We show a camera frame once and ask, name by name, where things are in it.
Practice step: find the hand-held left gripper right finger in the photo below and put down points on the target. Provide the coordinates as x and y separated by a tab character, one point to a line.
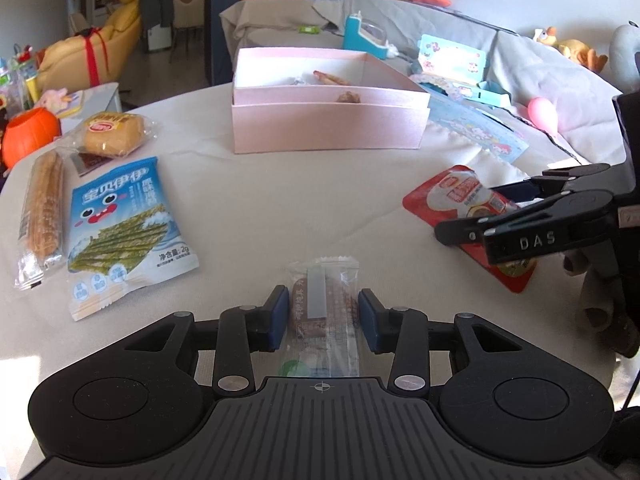
369	320

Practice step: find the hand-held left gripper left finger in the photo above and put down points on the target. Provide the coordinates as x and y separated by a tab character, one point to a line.
277	317

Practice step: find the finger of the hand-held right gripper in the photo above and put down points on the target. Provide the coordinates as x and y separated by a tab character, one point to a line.
522	191
500	227

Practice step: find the clear brown cookie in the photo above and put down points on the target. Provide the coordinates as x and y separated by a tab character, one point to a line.
325	305

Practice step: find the red snack packet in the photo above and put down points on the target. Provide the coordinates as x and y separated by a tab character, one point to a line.
460	195

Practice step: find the pink cardboard box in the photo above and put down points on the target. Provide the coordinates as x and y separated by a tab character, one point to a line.
325	125

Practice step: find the brown stick snack packet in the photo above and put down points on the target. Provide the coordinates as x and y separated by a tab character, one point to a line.
332	79

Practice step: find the small clear snack packet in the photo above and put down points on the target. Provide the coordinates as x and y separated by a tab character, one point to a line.
299	80

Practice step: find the person's right hand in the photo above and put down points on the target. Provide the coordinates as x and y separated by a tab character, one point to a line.
597	305

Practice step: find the blue cartoon sticker card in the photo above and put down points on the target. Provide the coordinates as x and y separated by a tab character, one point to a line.
475	130

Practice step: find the pink balloon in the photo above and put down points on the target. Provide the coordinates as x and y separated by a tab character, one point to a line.
542	112

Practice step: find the small teal box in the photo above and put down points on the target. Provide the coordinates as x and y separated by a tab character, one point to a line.
492	94

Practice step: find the grey plush toy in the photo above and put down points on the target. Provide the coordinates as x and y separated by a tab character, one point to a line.
625	50

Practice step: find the yellow duck plush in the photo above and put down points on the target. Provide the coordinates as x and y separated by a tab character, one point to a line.
570	47

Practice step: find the cartoon toy box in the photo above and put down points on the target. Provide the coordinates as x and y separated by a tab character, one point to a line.
450	57

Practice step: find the blue seaweed snack packet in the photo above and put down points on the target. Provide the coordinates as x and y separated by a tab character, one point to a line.
125	220

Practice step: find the grey sofa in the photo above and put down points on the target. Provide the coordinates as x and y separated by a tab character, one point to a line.
450	25

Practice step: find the teal toy machine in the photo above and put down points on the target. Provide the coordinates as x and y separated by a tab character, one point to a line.
362	37

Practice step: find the small dark brown packet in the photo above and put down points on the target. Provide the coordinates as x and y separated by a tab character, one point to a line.
90	161

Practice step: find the yellow bread bun packet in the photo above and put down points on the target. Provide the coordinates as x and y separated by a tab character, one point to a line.
110	132

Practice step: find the long fried dough stick packet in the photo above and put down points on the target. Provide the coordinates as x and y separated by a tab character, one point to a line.
45	205

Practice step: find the green toy car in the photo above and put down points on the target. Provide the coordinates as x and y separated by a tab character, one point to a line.
308	30

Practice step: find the white side table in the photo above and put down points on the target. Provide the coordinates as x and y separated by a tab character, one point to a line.
100	97

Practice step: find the purple and yellow book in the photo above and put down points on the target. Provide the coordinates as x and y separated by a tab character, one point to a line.
70	105

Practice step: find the orange pumpkin bucket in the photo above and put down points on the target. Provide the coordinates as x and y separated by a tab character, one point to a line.
27	135

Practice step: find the pink plush toy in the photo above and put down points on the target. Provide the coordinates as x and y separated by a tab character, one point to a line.
52	97

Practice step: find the red ribbon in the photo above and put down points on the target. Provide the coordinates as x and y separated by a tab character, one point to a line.
91	55

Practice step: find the beige dining chair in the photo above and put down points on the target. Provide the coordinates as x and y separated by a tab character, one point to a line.
187	0

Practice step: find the yellow armchair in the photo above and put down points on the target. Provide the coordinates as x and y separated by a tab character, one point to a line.
115	30

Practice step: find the colourful water bottles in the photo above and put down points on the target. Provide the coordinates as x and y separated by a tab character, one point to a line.
20	72

